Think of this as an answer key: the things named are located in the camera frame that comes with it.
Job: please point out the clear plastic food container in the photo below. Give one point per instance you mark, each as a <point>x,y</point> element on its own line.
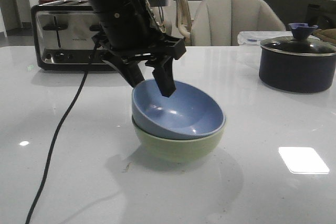
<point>253,38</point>

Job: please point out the glass lid blue knob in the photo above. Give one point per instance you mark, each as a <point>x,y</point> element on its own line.
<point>299,43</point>

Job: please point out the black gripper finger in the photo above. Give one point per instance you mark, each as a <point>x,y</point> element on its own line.
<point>129,71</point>
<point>163,75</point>

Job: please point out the right grey upholstered chair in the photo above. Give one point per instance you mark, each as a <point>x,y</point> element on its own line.
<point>218,22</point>

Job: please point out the black silver toaster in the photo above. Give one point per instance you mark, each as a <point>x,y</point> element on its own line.
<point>63,32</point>

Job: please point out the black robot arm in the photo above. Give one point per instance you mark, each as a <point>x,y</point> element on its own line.
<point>131,34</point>

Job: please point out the beige plastic chair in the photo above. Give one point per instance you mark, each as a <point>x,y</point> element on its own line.
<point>183,20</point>

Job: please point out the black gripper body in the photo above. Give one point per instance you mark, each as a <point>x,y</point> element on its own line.
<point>166,46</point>

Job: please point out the dark blue saucepan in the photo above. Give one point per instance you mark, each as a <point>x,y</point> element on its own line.
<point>300,74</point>

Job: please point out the black appliance at right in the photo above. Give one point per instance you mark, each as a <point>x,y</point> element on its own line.
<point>321,13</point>

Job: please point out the left grey upholstered chair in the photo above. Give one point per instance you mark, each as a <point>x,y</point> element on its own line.
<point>162,20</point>

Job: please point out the grey upholstered chair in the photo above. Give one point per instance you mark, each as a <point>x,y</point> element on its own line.
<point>218,22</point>
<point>162,20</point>

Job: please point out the red box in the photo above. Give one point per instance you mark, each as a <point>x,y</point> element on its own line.
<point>40,2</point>

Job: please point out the blue bowl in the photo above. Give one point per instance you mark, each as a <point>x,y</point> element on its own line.
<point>189,113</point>

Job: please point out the light green bowl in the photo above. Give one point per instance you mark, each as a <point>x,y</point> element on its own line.
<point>180,151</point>

